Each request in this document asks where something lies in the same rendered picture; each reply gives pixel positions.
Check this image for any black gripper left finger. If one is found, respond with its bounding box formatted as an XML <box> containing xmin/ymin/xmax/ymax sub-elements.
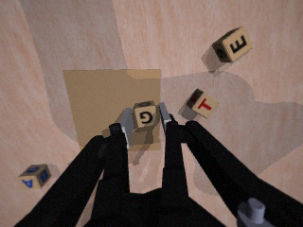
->
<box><xmin>13</xmin><ymin>107</ymin><xmax>134</xmax><ymax>227</ymax></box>

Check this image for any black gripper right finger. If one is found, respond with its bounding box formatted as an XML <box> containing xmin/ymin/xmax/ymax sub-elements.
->
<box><xmin>158</xmin><ymin>102</ymin><xmax>303</xmax><ymax>227</ymax></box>

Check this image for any tan flat mat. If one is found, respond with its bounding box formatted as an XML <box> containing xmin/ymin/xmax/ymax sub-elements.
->
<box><xmin>62</xmin><ymin>69</ymin><xmax>161</xmax><ymax>151</ymax></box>

